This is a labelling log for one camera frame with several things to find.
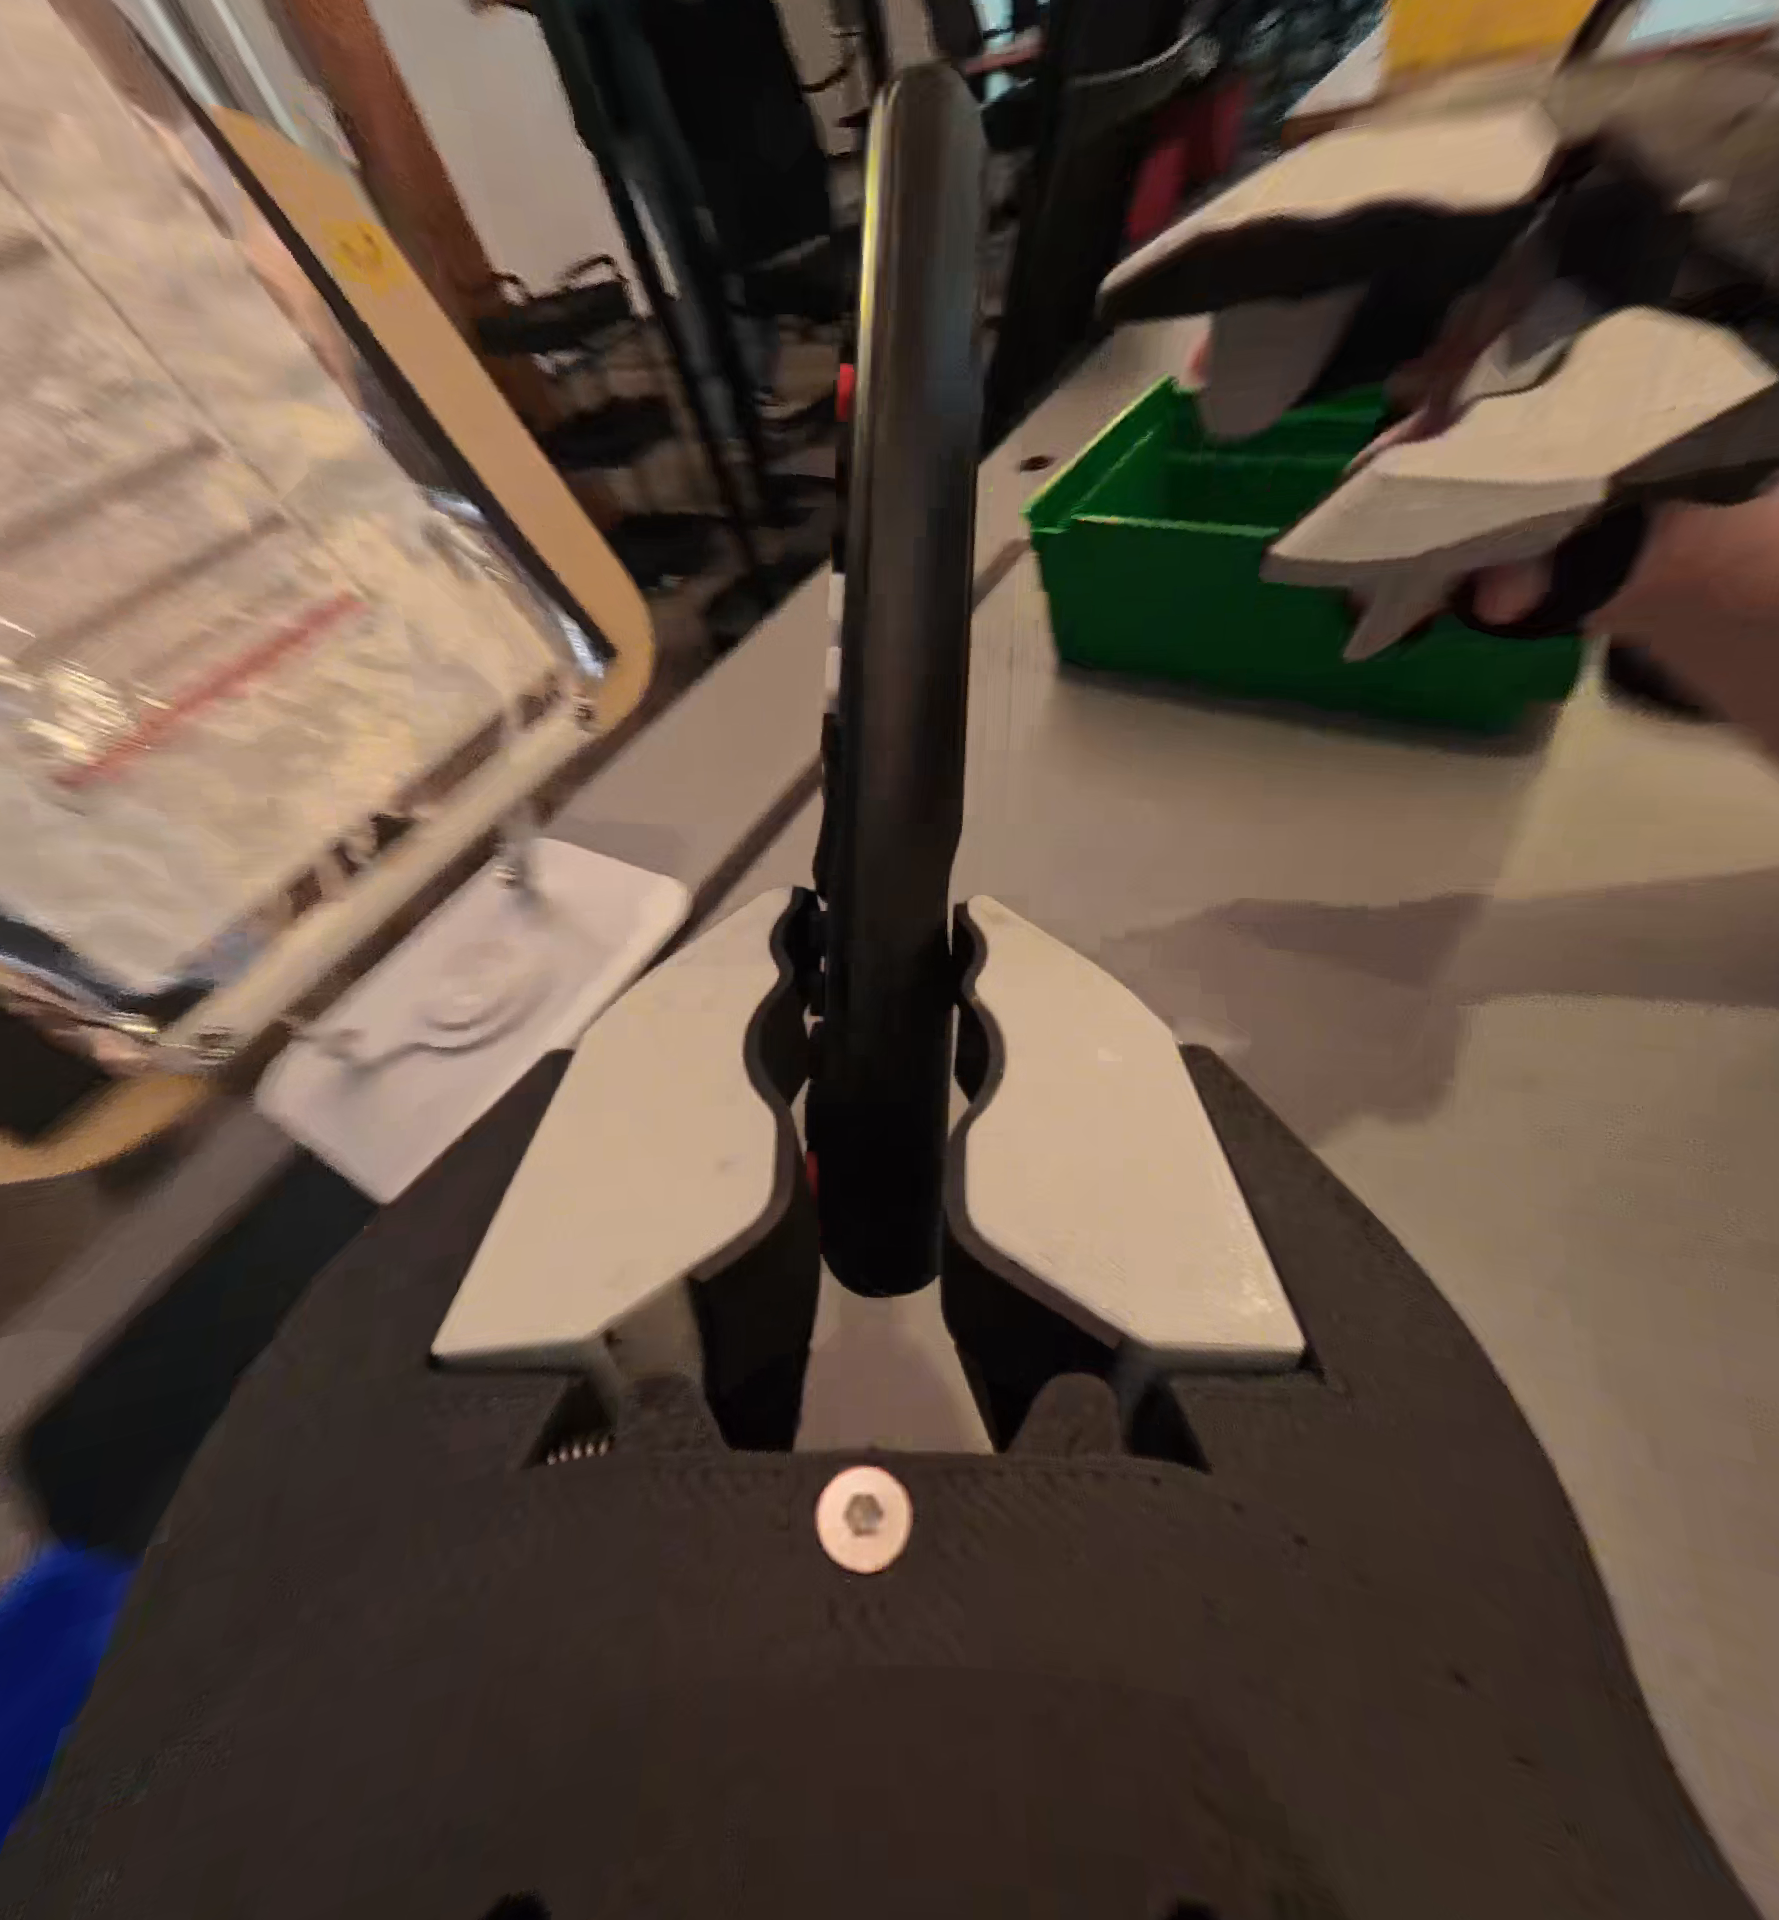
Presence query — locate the black pole stand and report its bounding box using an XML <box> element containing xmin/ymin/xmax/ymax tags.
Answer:
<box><xmin>543</xmin><ymin>0</ymin><xmax>771</xmax><ymax>572</ymax></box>

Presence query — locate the black office chair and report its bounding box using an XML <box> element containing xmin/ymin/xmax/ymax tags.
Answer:
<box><xmin>979</xmin><ymin>0</ymin><xmax>1221</xmax><ymax>440</ymax></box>

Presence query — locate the yellow plastic bin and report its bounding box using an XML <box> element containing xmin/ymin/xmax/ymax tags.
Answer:
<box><xmin>1383</xmin><ymin>0</ymin><xmax>1599</xmax><ymax>78</ymax></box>

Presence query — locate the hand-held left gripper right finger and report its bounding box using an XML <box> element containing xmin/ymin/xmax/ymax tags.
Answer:
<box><xmin>945</xmin><ymin>894</ymin><xmax>1307</xmax><ymax>1375</ymax></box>

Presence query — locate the red plastic bin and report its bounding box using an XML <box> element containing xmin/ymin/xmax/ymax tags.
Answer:
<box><xmin>1129</xmin><ymin>74</ymin><xmax>1253</xmax><ymax>250</ymax></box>

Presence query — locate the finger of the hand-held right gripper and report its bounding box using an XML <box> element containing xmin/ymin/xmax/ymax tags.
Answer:
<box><xmin>1095</xmin><ymin>102</ymin><xmax>1573</xmax><ymax>444</ymax></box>
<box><xmin>1261</xmin><ymin>306</ymin><xmax>1779</xmax><ymax>666</ymax></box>

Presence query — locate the person's right hand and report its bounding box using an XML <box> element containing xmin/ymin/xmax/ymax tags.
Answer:
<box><xmin>1471</xmin><ymin>463</ymin><xmax>1779</xmax><ymax>828</ymax></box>

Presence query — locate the wooden post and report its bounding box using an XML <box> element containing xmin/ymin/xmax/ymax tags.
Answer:
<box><xmin>265</xmin><ymin>0</ymin><xmax>567</xmax><ymax>439</ymax></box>

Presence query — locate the black remote control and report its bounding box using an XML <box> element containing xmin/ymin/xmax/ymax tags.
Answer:
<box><xmin>803</xmin><ymin>62</ymin><xmax>991</xmax><ymax>1303</ymax></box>

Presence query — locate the blue plastic bin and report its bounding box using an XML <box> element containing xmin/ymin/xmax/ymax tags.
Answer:
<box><xmin>0</xmin><ymin>1545</ymin><xmax>138</xmax><ymax>1920</ymax></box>

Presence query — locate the green plastic bin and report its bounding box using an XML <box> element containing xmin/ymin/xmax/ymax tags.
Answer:
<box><xmin>1023</xmin><ymin>374</ymin><xmax>1587</xmax><ymax>740</ymax></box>

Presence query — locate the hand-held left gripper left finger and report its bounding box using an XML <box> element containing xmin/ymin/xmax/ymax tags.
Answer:
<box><xmin>431</xmin><ymin>884</ymin><xmax>815</xmax><ymax>1375</ymax></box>

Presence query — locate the acrylic sign stand wooden board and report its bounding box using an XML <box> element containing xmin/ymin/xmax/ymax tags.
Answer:
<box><xmin>0</xmin><ymin>0</ymin><xmax>699</xmax><ymax>1202</ymax></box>

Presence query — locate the black utility cart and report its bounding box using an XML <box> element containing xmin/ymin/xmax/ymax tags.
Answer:
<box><xmin>471</xmin><ymin>255</ymin><xmax>771</xmax><ymax>603</ymax></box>

